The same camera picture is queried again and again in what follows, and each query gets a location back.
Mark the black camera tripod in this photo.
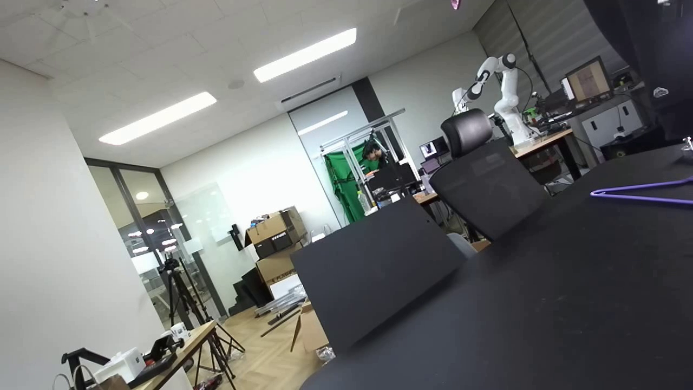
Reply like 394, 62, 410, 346
155, 256, 247, 363

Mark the person in black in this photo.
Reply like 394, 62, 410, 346
360, 138, 408, 203

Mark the wooden desk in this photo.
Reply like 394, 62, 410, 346
505, 128, 582, 182

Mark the black perforated board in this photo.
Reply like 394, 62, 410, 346
290, 196, 466, 358

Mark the small wooden table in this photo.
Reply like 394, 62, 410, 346
94, 320, 240, 390

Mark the dark grey cloth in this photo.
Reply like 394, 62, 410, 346
582, 0, 693, 144

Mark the rectangular ceiling light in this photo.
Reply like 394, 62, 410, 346
98, 88, 218, 148
252, 25, 360, 85

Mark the white device box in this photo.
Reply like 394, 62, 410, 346
94, 346, 148, 385

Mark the black mesh office chair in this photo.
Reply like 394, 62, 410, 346
428, 106, 551, 244

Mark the computer monitor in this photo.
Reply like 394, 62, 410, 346
560, 57, 616, 103

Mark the white wire clothes hanger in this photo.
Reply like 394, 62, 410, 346
588, 176, 693, 207

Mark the white cabinet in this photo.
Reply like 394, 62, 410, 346
581, 96, 646, 149

